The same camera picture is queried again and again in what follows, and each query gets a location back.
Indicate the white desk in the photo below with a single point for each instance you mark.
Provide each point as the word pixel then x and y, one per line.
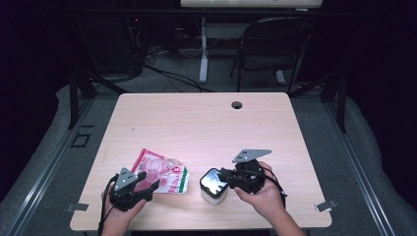
pixel 249 3

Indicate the person's right hand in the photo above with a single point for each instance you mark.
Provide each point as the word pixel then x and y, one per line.
pixel 265 200

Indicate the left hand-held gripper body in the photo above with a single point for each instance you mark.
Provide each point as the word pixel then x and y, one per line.
pixel 126 193

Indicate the person's left hand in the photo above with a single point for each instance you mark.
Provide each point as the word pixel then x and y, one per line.
pixel 118 218

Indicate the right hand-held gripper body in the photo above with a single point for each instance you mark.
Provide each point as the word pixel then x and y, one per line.
pixel 249 177

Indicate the small shiny white cube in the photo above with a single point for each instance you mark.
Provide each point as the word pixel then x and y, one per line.
pixel 213 183

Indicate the grey metal table bracket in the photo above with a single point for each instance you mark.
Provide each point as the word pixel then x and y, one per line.
pixel 326 206
pixel 77 207

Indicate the white red green plastic bag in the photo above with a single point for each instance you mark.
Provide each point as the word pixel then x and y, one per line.
pixel 164 173

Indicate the black folding chair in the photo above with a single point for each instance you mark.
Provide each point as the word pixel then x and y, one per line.
pixel 239 65

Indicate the aluminium floor rail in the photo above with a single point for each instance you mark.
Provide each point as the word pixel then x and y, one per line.
pixel 46 170
pixel 359 170

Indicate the black metal stand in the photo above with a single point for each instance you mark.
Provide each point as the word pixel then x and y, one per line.
pixel 73 98
pixel 342 105

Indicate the dark equipment rack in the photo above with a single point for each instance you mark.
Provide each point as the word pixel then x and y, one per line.
pixel 111 49

